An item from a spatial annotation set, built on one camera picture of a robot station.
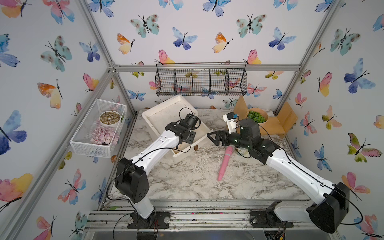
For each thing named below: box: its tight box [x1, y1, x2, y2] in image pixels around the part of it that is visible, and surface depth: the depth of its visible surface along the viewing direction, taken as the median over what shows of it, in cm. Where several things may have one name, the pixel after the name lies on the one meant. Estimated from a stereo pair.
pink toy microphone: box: [217, 146, 234, 182], surface depth 92 cm
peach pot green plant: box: [247, 107, 269, 124], surface depth 93 cm
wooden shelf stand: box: [233, 95, 298, 139], surface depth 98 cm
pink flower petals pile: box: [90, 126, 120, 146], surface depth 65 cm
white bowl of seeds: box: [99, 110, 121, 127], surface depth 73 cm
